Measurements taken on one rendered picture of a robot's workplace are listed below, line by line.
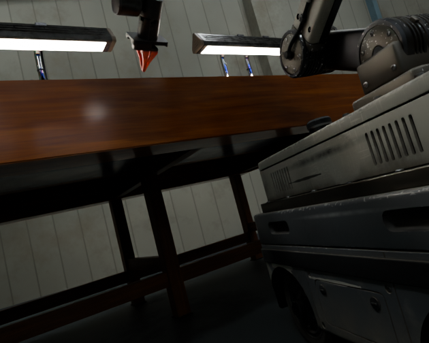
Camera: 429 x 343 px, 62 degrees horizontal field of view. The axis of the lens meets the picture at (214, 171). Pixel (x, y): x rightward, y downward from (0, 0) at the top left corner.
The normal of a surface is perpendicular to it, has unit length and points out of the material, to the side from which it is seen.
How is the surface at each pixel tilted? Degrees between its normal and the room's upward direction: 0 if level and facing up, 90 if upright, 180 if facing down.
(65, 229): 90
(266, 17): 90
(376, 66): 91
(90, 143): 90
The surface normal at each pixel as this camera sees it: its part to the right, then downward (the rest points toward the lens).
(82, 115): 0.50, -0.22
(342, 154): -0.93, 0.25
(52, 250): 0.25, -0.18
